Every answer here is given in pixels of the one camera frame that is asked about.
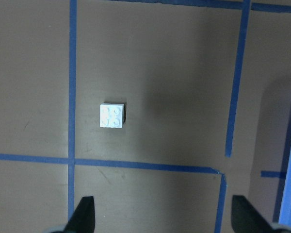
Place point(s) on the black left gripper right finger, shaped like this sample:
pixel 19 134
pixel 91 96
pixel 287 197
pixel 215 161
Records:
pixel 246 219

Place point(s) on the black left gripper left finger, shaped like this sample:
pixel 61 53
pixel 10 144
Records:
pixel 83 218

